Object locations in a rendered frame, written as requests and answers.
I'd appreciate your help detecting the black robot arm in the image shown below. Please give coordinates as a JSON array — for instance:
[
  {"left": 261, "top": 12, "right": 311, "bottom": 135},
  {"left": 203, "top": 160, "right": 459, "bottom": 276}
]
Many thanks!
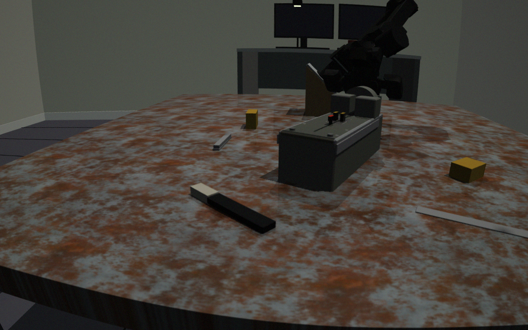
[{"left": 317, "top": 0, "right": 418, "bottom": 79}]

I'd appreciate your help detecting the black flat bar with beige end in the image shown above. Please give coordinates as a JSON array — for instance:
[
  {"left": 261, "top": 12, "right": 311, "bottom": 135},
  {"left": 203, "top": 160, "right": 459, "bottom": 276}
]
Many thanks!
[{"left": 190, "top": 183, "right": 276, "bottom": 234}]

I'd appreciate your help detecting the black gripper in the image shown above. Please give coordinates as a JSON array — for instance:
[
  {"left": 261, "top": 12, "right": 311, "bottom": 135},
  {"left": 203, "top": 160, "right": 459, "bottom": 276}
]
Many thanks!
[{"left": 322, "top": 63, "right": 403, "bottom": 99}]

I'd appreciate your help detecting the grey flat bar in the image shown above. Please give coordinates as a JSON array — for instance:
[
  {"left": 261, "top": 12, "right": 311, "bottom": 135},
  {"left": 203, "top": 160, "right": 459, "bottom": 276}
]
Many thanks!
[{"left": 416, "top": 206, "right": 528, "bottom": 238}]

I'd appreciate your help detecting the dark grey rectangular bar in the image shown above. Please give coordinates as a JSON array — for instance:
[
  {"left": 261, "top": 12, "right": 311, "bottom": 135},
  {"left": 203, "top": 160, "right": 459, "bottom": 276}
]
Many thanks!
[{"left": 213, "top": 133, "right": 231, "bottom": 150}]

